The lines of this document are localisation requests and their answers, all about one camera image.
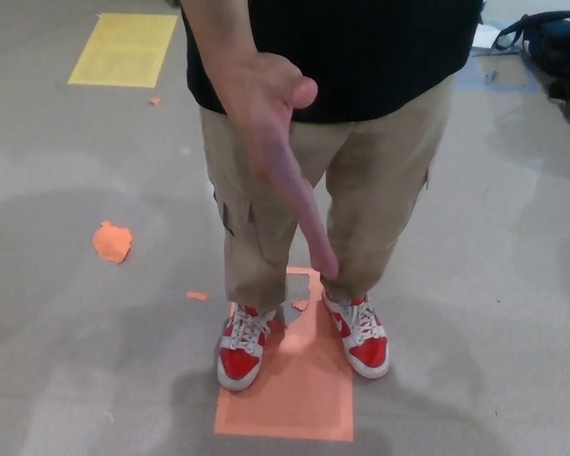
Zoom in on person's right hand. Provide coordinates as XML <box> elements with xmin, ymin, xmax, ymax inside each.
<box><xmin>222</xmin><ymin>49</ymin><xmax>339</xmax><ymax>280</ymax></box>

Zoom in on person's right forearm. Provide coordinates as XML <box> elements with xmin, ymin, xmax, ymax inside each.
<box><xmin>182</xmin><ymin>0</ymin><xmax>267</xmax><ymax>72</ymax></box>

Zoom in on person's right red white sneaker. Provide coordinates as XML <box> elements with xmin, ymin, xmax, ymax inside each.
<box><xmin>217</xmin><ymin>303</ymin><xmax>273</xmax><ymax>393</ymax></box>

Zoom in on person's red white sneaker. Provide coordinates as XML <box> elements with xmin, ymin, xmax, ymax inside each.
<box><xmin>320</xmin><ymin>289</ymin><xmax>390</xmax><ymax>380</ymax></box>
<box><xmin>217</xmin><ymin>303</ymin><xmax>273</xmax><ymax>393</ymax></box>

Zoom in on person's left red white sneaker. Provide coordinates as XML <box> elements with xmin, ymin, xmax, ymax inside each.
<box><xmin>320</xmin><ymin>289</ymin><xmax>390</xmax><ymax>380</ymax></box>

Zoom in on black t-shirt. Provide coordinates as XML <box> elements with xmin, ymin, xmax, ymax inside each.
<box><xmin>179</xmin><ymin>0</ymin><xmax>484</xmax><ymax>124</ymax></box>

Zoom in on khaki cargo trousers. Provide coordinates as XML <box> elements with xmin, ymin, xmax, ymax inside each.
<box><xmin>198</xmin><ymin>73</ymin><xmax>457</xmax><ymax>308</ymax></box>

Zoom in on yellow paper sheet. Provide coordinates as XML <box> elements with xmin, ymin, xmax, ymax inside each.
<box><xmin>66</xmin><ymin>12</ymin><xmax>180</xmax><ymax>89</ymax></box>

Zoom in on large torn orange paper piece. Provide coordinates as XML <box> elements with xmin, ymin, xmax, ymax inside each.
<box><xmin>90</xmin><ymin>219</ymin><xmax>135</xmax><ymax>265</ymax></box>

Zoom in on white paper sheet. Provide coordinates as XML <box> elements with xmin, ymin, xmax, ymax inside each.
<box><xmin>472</xmin><ymin>21</ymin><xmax>509</xmax><ymax>48</ymax></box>

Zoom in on orange paper sheet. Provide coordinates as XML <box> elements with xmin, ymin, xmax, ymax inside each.
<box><xmin>213</xmin><ymin>266</ymin><xmax>355</xmax><ymax>436</ymax></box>

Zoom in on dark blue backpack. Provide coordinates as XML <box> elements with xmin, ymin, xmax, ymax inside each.
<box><xmin>491</xmin><ymin>11</ymin><xmax>570</xmax><ymax>82</ymax></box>

